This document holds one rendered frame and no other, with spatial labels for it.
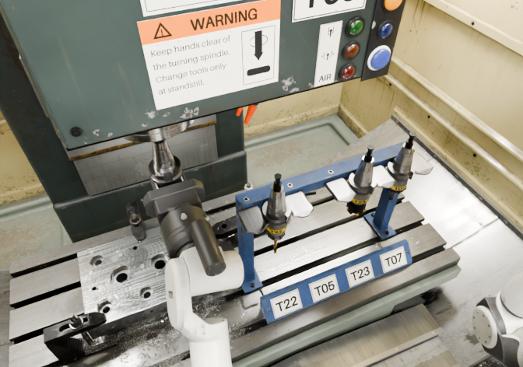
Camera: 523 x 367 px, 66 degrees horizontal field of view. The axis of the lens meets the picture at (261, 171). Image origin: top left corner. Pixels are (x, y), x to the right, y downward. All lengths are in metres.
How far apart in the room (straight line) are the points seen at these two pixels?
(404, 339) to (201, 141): 0.87
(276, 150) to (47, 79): 1.60
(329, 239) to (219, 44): 0.88
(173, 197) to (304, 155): 1.24
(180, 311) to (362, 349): 0.71
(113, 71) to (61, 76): 0.05
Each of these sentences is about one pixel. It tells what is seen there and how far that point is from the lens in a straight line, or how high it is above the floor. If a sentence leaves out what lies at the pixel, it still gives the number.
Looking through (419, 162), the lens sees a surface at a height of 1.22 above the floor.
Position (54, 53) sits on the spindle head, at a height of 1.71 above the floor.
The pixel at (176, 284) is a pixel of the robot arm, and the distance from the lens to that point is 0.66.
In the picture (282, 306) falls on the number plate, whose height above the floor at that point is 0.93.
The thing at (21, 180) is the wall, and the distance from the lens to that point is 1.91.
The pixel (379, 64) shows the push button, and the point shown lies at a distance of 0.59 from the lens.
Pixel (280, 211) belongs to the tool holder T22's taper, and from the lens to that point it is 0.85.
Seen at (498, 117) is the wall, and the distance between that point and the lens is 1.44.
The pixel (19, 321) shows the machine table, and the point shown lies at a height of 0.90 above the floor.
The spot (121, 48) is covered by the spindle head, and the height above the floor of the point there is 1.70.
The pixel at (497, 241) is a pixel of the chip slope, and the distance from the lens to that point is 1.52.
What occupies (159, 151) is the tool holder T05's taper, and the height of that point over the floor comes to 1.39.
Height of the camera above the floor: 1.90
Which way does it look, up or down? 45 degrees down
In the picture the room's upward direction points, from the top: straight up
